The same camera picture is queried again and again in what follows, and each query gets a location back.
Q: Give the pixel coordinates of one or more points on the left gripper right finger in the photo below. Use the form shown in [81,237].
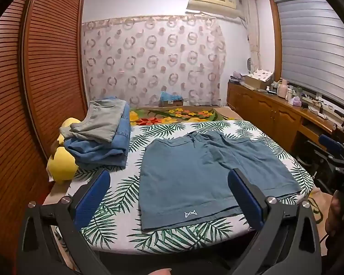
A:
[249,197]

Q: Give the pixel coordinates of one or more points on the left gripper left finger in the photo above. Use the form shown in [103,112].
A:
[88,198]

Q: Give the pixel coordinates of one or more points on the teal blue shorts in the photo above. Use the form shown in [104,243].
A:
[183,180]

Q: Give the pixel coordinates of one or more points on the palm leaf bed sheet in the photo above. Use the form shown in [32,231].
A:
[116,224]

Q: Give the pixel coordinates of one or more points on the yellow plush toy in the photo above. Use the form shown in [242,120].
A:
[61,164]

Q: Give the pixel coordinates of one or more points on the blue denim folded jeans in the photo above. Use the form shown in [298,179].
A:
[89,155]

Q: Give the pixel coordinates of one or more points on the wooden sideboard cabinet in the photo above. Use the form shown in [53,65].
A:
[289,126]

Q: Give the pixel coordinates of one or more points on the grey folded pants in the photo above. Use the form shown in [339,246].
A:
[104,120]

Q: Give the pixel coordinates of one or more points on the pink bottle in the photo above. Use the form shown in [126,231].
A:
[282,88]

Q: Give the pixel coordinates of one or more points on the floral blanket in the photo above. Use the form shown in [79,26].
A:
[172,115]

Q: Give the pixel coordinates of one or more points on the polka dot gift box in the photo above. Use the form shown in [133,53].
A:
[259,79]

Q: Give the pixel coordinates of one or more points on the grey window blind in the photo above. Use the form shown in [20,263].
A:
[312,40]

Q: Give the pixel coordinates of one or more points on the cardboard box with blue cloth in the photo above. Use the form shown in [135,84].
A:
[170,100]

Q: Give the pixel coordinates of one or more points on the brown louvered wardrobe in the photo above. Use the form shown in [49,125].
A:
[41,84]

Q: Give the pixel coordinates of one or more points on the beige tied window curtain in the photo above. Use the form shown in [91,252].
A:
[252,27]

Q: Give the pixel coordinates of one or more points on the white air conditioner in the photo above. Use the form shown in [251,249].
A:
[226,8]

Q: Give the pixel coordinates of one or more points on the patterned wall curtain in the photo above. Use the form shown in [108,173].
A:
[138,59]

